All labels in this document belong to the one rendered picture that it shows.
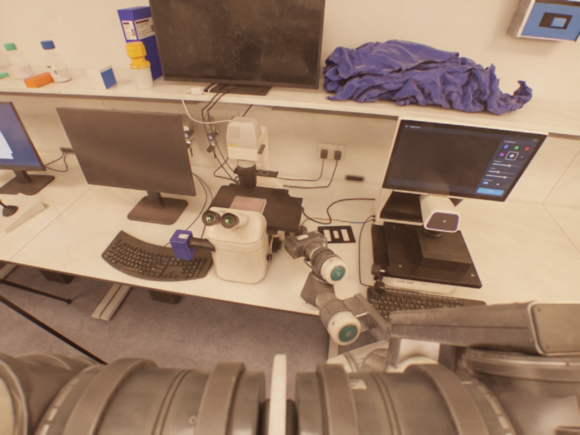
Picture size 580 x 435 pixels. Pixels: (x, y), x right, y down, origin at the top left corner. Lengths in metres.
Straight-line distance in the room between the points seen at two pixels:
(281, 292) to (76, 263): 0.87
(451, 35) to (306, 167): 0.91
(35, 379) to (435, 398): 0.30
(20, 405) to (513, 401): 0.35
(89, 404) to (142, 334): 1.79
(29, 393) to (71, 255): 1.25
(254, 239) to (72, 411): 0.76
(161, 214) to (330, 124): 0.95
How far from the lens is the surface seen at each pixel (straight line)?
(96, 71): 1.63
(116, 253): 1.39
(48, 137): 2.43
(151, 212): 1.55
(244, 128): 0.97
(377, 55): 1.35
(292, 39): 1.32
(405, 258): 1.17
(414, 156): 1.04
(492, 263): 1.49
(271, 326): 1.89
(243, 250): 0.99
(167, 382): 0.26
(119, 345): 2.07
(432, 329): 0.40
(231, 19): 1.37
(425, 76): 1.27
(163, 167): 1.28
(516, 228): 1.76
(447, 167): 1.09
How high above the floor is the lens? 1.67
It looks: 41 degrees down
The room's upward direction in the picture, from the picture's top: 1 degrees clockwise
